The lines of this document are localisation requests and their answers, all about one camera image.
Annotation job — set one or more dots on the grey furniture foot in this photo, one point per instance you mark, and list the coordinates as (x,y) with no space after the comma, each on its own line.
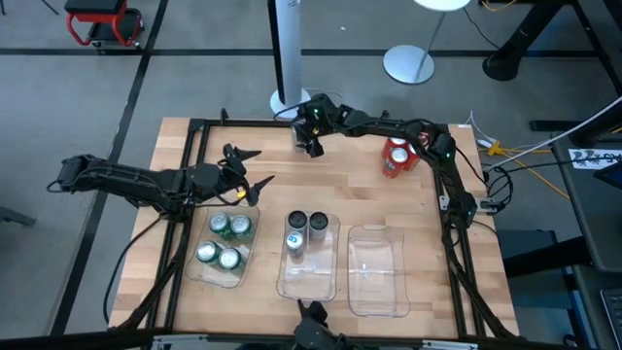
(17,217)

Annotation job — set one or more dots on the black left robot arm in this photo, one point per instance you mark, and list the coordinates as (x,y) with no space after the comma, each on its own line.
(121,177)

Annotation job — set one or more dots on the black diagonal desk bar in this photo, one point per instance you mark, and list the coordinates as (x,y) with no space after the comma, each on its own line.
(597,39)

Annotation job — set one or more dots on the wide black desk foot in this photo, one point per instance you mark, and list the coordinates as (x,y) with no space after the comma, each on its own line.
(544,257)

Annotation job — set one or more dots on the white power adapter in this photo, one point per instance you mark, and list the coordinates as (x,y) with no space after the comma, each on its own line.
(483,142)

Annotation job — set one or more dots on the black keyboard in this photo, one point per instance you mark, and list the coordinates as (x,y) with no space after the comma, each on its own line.
(614,316)

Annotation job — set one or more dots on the black front crossbar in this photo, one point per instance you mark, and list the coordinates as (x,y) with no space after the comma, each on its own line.
(97,340)

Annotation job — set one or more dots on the silver mounting plate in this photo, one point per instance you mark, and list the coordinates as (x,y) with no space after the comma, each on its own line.
(446,201)

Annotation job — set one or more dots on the clear plastic bin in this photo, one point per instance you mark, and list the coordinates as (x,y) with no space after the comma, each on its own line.
(308,284)
(376,287)
(218,279)

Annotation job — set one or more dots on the black and white tower fan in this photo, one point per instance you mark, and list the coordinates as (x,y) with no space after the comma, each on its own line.
(291,48)

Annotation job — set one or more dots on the red rolling stool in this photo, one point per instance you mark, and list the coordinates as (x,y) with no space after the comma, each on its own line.
(97,7)

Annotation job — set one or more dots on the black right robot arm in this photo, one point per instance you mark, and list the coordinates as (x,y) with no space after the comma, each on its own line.
(379,125)

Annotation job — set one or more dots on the round grey lamp base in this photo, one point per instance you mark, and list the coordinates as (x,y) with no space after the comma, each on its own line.
(408,65)

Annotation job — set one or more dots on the white printed paper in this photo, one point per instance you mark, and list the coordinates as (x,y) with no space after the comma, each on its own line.
(583,163)

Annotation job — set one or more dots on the thin black desk foot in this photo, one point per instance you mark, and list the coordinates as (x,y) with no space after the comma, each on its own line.
(554,125)

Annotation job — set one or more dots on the black curved desk leg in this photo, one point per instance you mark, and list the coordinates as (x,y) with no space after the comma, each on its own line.
(505,60)

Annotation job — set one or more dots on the grey metal bracket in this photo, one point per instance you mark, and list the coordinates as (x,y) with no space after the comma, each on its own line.
(180,342)
(449,345)

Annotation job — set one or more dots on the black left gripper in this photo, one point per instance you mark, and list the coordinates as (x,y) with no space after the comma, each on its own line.
(209,177)

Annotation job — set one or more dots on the blue metal frame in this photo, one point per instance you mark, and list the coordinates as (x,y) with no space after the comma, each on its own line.
(578,301)

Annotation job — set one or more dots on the dark grey desk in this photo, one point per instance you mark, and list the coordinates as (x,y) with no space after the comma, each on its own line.
(597,219)

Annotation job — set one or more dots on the black aluminium table frame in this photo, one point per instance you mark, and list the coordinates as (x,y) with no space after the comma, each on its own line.
(243,123)

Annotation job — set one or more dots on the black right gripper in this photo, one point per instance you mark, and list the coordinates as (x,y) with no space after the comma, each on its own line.
(316,119)

